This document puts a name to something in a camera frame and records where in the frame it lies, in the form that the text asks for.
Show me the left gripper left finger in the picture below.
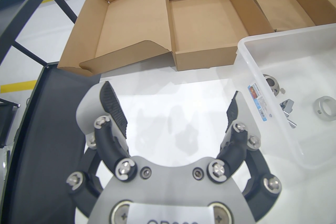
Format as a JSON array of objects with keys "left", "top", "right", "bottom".
[{"left": 66, "top": 81, "right": 138, "bottom": 218}]

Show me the deep clear plastic tray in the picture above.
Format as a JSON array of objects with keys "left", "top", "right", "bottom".
[{"left": 237, "top": 23, "right": 336, "bottom": 170}]

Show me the small metal shaft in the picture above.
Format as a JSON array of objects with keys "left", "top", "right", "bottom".
[{"left": 279, "top": 98, "right": 297, "bottom": 128}]

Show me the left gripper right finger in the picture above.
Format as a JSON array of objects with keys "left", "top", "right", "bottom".
[{"left": 207, "top": 91, "right": 283, "bottom": 221}]

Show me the metal ring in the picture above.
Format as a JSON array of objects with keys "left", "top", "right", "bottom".
[{"left": 313, "top": 96, "right": 336, "bottom": 121}]

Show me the metal bush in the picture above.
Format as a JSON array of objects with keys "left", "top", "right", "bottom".
[{"left": 262, "top": 74, "right": 281, "bottom": 97}]

